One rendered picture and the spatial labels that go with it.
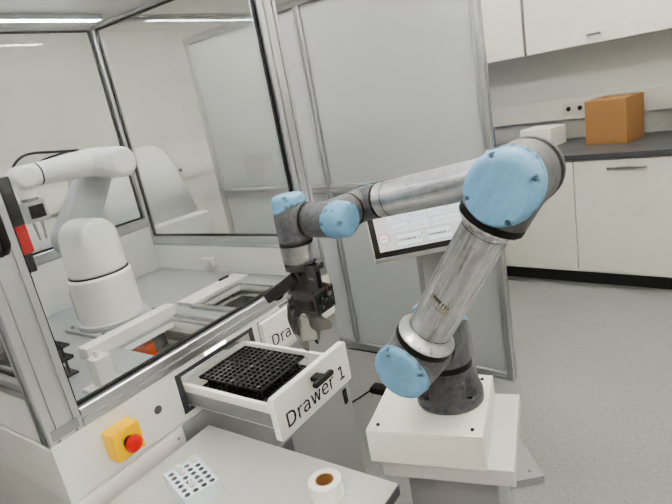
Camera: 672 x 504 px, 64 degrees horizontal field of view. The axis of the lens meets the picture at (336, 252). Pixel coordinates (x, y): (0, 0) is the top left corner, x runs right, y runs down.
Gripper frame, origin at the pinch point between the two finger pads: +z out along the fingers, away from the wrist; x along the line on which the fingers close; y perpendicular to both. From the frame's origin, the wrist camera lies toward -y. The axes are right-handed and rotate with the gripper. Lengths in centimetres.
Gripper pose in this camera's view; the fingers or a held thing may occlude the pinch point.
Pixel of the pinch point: (309, 341)
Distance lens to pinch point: 128.1
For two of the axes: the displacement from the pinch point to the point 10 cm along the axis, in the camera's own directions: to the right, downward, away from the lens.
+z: 1.7, 9.4, 2.8
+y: 8.1, 0.3, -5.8
